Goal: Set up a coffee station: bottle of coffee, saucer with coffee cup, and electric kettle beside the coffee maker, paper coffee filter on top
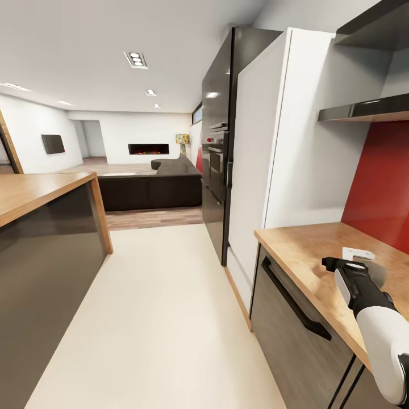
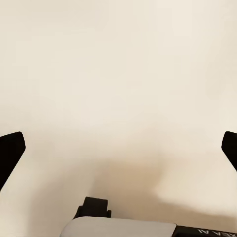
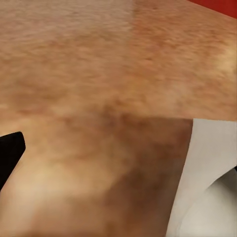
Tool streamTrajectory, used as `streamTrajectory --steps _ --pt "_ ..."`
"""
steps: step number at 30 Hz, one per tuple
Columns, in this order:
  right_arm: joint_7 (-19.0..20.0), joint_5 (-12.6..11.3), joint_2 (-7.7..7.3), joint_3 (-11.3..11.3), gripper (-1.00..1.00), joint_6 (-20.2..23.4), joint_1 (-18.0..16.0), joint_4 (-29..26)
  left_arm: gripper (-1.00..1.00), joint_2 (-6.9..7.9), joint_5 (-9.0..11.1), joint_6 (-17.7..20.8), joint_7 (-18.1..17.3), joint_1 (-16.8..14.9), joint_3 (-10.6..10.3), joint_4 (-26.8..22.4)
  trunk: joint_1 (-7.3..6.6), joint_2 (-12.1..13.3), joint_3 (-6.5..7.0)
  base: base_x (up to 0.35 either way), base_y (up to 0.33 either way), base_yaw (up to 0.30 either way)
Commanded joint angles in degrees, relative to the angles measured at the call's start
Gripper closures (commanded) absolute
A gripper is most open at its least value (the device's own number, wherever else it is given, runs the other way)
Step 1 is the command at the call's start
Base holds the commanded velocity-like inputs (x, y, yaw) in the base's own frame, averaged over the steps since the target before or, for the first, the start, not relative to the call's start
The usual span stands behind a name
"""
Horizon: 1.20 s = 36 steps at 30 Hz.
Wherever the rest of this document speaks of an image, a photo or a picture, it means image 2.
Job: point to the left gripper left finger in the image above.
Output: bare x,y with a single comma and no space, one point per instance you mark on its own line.
12,147

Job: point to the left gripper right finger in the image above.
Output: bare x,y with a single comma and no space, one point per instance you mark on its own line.
229,147

